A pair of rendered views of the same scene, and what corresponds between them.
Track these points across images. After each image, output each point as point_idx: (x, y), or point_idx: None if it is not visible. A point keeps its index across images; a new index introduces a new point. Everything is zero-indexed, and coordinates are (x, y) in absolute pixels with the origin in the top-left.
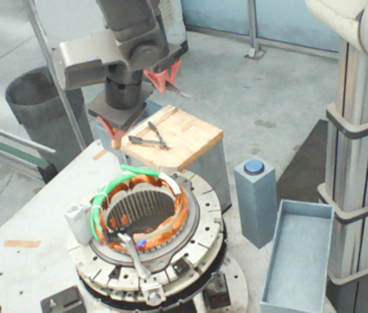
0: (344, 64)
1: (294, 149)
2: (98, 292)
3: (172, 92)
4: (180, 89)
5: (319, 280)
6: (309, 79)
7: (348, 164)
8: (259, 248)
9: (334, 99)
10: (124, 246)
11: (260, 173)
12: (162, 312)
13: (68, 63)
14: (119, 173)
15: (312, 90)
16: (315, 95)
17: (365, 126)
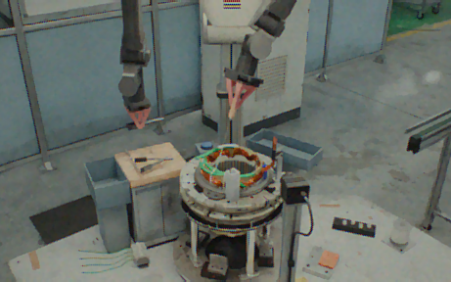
0: (229, 60)
1: (40, 244)
2: (259, 222)
3: (150, 122)
4: None
5: (297, 151)
6: None
7: (242, 116)
8: None
9: (20, 201)
10: (279, 156)
11: (213, 145)
12: (238, 259)
13: (273, 37)
14: (179, 177)
15: None
16: (1, 208)
17: (244, 89)
